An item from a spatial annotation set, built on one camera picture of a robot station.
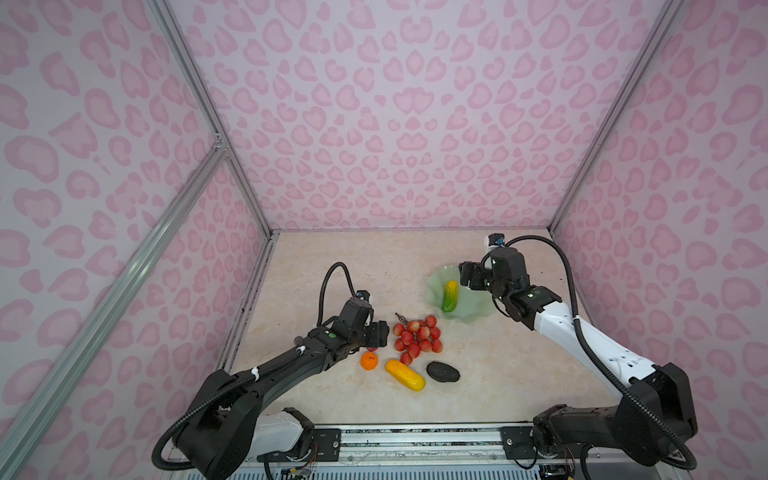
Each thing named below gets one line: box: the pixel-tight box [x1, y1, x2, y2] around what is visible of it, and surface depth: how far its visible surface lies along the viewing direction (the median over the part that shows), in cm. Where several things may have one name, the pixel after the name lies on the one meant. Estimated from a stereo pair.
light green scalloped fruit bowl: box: [426, 264, 495, 325], surface depth 100 cm
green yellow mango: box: [442, 280, 459, 313], surface depth 97 cm
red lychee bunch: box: [393, 313, 443, 366], surface depth 88 cm
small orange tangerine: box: [360, 351, 379, 371], surface depth 87 cm
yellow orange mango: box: [385, 359, 427, 392], surface depth 84 cm
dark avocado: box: [426, 361, 461, 383], surface depth 83 cm
